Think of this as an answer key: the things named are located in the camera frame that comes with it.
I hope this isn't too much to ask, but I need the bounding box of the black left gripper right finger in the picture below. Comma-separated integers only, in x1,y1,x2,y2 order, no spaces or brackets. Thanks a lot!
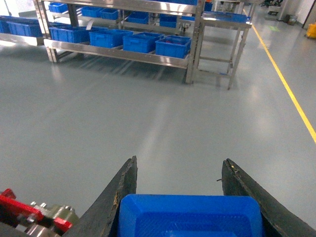
221,159,316,237

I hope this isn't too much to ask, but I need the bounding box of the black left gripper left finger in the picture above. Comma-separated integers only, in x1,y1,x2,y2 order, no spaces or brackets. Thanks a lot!
63,156,138,237

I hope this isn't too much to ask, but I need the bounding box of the blue block part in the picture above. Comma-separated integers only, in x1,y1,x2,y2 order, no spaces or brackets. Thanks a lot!
118,194,265,237

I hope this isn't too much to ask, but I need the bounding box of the blue bin shelf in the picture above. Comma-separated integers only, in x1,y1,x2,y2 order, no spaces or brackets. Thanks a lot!
48,25,108,44
89,29,134,48
123,32,164,53

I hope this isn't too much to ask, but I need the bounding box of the blue bin with red wrap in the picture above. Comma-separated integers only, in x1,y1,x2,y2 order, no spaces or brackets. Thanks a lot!
156,36,191,59

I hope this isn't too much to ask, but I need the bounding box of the steel flow rack shelf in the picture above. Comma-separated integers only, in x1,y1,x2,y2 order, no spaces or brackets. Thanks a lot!
34,0,205,84

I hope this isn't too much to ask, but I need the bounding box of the blue bin far left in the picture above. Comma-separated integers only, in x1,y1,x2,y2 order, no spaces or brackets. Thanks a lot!
0,15,42,38

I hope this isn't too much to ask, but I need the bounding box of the red metal clamp fixture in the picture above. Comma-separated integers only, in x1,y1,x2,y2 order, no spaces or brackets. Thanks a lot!
0,189,79,237

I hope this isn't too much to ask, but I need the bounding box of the yellow mop bucket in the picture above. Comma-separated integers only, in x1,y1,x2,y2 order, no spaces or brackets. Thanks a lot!
306,23,316,39

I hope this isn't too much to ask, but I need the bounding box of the steel side table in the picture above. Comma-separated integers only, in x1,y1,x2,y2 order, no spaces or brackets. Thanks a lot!
194,11,252,89

